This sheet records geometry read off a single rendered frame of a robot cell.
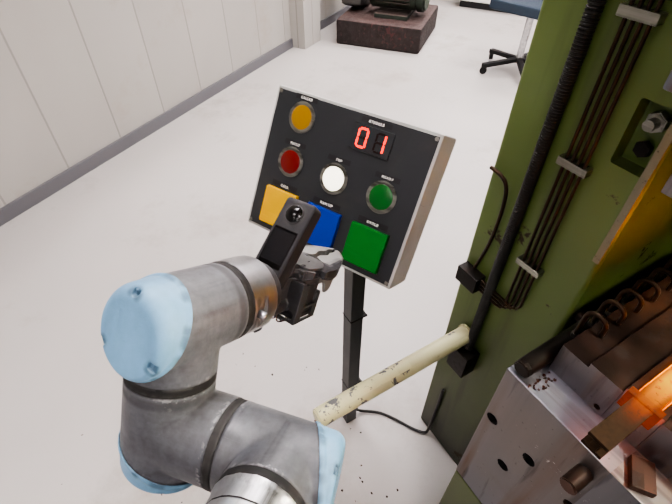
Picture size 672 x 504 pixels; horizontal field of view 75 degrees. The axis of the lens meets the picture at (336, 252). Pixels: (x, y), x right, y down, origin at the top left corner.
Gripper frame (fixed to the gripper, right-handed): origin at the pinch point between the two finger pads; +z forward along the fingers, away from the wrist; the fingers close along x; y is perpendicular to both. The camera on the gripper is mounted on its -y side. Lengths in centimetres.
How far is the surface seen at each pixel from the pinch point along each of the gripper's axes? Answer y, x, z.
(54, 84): 12, -230, 86
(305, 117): -17.5, -18.9, 10.7
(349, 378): 55, -8, 55
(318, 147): -13.1, -14.8, 11.0
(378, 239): -1.8, 2.4, 10.3
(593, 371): 3.7, 40.3, 11.0
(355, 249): 1.6, -1.2, 10.3
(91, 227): 76, -180, 82
